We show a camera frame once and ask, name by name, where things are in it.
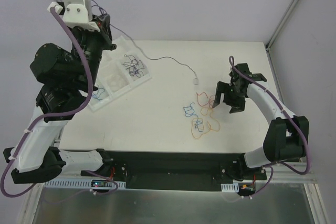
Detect red thin wire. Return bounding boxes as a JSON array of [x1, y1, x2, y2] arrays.
[[195, 91, 217, 109]]

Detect purple thin wire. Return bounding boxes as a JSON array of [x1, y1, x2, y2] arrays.
[[90, 0, 200, 85]]

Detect clear thin wire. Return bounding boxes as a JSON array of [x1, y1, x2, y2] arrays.
[[107, 74, 128, 88]]

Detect dark thin wire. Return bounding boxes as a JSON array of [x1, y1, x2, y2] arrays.
[[122, 54, 146, 77]]

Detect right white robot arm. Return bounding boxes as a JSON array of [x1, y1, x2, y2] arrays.
[[213, 57, 310, 179]]

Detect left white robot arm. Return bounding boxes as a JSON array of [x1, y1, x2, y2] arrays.
[[4, 14, 116, 184]]

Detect white foam compartment tray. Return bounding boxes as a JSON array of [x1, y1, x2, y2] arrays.
[[89, 36, 152, 112]]

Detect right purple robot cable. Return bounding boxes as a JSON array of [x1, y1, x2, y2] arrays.
[[228, 56, 311, 176]]

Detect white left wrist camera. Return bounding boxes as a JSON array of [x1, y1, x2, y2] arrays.
[[47, 0, 92, 27]]

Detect right white cable duct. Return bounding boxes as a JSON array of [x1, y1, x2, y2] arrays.
[[220, 183, 239, 193]]

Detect white cable duct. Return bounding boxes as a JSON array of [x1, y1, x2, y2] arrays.
[[45, 178, 126, 190], [220, 183, 239, 193]]

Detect aluminium front rail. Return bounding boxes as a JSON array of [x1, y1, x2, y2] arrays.
[[271, 164, 317, 184]]

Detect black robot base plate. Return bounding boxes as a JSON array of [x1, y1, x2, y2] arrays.
[[94, 149, 267, 191]]

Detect right aluminium frame post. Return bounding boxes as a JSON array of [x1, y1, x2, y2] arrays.
[[265, 0, 301, 51]]

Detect left white cable duct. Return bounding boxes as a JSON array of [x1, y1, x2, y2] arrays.
[[45, 178, 126, 190]]

